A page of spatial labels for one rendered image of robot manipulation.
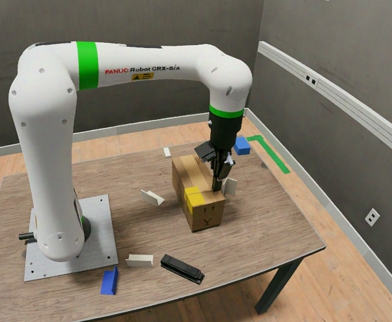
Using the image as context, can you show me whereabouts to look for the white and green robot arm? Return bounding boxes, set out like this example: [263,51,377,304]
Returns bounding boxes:
[9,42,252,262]

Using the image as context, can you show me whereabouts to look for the blue rectangular block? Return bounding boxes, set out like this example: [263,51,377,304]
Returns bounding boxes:
[233,137,251,155]

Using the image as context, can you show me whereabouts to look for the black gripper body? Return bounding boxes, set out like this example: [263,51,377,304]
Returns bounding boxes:
[210,130,237,160]

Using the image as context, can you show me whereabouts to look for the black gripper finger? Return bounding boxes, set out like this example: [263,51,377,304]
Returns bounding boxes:
[210,152,218,190]
[213,150,235,192]

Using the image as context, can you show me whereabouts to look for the grey l-shaped corner guard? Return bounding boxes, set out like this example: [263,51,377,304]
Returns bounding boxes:
[222,178,237,195]

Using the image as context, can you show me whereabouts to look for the blue l-shaped angle piece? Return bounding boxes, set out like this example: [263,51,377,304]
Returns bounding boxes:
[100,265,118,295]

